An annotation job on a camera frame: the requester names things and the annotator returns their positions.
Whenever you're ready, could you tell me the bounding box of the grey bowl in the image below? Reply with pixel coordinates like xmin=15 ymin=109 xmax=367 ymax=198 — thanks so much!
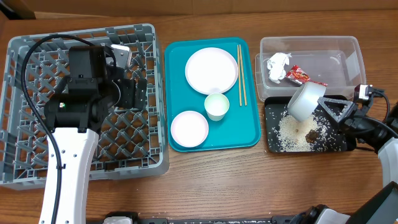
xmin=287 ymin=82 xmax=326 ymax=122

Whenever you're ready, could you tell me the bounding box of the white rice pile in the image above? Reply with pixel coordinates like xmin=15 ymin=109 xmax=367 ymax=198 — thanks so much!
xmin=267 ymin=104 xmax=346 ymax=152

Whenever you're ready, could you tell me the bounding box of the red snack wrapper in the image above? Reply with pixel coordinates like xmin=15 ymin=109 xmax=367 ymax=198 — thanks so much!
xmin=285 ymin=65 xmax=328 ymax=86

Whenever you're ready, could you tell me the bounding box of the white napkin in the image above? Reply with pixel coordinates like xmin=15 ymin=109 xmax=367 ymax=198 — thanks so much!
xmin=267 ymin=52 xmax=292 ymax=84

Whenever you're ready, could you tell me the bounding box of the white paper cup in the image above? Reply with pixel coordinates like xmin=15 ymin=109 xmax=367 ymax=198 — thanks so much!
xmin=204 ymin=93 xmax=229 ymax=121

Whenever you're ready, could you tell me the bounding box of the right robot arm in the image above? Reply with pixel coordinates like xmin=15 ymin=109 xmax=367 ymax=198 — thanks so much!
xmin=287 ymin=83 xmax=397 ymax=223

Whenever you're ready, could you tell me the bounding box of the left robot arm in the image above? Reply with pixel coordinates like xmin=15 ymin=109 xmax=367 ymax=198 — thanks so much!
xmin=40 ymin=44 xmax=147 ymax=223

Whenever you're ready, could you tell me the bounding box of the clear plastic bin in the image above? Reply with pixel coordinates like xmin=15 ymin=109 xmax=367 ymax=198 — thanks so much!
xmin=255 ymin=36 xmax=366 ymax=101

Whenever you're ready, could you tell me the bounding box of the grey plastic dish rack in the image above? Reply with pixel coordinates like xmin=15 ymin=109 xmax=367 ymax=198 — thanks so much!
xmin=1 ymin=24 xmax=169 ymax=190

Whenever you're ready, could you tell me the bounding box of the black tray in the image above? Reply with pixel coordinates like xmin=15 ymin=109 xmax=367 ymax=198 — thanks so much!
xmin=263 ymin=95 xmax=358 ymax=154

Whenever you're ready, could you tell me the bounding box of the small white plate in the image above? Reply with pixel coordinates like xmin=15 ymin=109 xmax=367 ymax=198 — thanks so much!
xmin=170 ymin=111 xmax=209 ymax=147

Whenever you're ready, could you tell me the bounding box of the large white plate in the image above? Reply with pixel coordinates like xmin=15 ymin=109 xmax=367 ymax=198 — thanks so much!
xmin=185 ymin=47 xmax=238 ymax=95

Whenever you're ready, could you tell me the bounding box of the teal serving tray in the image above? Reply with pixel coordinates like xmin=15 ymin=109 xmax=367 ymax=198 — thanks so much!
xmin=164 ymin=37 xmax=261 ymax=152

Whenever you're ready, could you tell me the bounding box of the right wooden chopstick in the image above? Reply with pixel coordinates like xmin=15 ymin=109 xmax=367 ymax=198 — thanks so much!
xmin=240 ymin=45 xmax=248 ymax=106

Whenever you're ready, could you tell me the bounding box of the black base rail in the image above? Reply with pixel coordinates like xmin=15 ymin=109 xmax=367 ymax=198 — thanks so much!
xmin=99 ymin=212 xmax=294 ymax=224

